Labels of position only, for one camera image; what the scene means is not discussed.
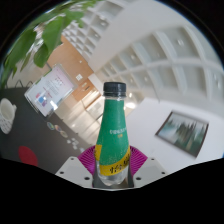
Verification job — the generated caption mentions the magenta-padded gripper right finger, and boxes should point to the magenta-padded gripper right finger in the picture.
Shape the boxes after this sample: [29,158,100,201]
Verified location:
[126,145,168,188]

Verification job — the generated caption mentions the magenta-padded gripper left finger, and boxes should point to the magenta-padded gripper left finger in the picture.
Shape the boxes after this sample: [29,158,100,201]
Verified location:
[54,145,98,188]

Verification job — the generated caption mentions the green-labelled clear drink bottle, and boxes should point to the green-labelled clear drink bottle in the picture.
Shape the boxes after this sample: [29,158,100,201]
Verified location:
[94,81,132,188]

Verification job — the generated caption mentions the flat round red coaster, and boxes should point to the flat round red coaster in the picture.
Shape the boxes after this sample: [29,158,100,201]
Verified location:
[18,145,39,167]

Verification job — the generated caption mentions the dark-framed landscape painting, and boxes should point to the dark-framed landscape painting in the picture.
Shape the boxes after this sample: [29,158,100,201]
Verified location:
[154,111,210,158]

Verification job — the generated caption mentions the clear acrylic sign stand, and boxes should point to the clear acrylic sign stand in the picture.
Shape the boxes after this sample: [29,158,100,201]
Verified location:
[23,63,77,118]

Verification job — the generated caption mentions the recessed ceiling lights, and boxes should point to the recessed ceiling lights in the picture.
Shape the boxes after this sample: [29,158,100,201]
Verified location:
[74,18,224,88]

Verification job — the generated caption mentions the green leafy potted plant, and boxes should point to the green leafy potted plant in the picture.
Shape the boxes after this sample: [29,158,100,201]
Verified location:
[0,0,101,88]

